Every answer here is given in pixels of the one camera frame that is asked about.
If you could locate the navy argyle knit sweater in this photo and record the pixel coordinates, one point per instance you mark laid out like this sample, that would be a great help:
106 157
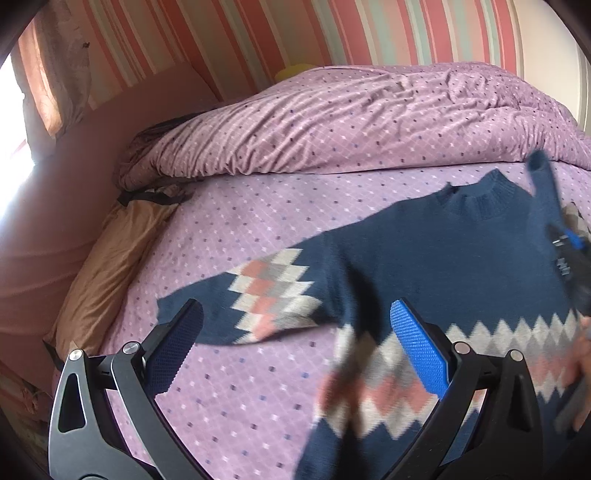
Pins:
476 260

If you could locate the yellow object behind duvet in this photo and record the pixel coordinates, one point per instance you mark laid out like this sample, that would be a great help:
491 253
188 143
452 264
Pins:
291 71

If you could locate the purple dotted bed sheet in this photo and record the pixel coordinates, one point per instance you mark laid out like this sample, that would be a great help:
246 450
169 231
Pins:
247 411

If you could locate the tan pillow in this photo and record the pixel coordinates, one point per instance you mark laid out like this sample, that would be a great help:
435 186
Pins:
97 293

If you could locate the pink window curtain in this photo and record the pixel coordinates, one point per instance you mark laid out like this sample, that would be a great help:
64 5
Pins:
51 65

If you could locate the dark cloth under duvet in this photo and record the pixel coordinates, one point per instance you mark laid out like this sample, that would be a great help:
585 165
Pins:
139 145

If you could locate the pink headboard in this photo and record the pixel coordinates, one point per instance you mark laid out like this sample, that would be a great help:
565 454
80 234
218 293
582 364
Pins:
50 227

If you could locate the purple dotted duvet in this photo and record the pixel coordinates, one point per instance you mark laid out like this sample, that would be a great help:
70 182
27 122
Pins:
343 119

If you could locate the white wardrobe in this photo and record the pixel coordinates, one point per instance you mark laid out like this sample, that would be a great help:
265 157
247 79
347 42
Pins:
552 60

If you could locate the person's right hand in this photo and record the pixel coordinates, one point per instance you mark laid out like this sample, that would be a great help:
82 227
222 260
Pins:
582 358

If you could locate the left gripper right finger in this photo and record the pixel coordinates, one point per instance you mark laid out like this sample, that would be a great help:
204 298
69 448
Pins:
507 440

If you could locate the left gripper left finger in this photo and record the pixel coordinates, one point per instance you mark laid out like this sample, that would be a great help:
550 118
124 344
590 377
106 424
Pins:
85 441

